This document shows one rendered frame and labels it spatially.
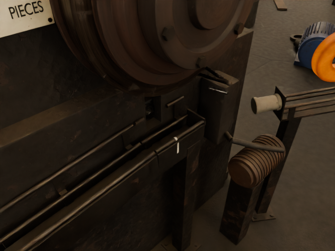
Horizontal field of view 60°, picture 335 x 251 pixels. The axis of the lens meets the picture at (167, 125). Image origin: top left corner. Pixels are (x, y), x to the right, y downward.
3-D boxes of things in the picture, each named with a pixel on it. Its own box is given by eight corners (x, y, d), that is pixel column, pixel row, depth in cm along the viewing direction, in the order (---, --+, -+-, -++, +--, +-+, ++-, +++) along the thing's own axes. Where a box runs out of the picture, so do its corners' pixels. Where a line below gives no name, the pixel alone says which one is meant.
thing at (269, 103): (250, 107, 107) (251, 94, 103) (273, 103, 107) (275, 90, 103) (255, 117, 102) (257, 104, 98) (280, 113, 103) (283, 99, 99)
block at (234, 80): (194, 132, 108) (199, 75, 92) (208, 123, 112) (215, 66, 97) (217, 147, 102) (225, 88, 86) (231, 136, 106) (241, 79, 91)
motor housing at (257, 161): (212, 233, 137) (227, 153, 103) (240, 206, 149) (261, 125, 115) (235, 253, 130) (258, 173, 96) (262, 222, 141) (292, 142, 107)
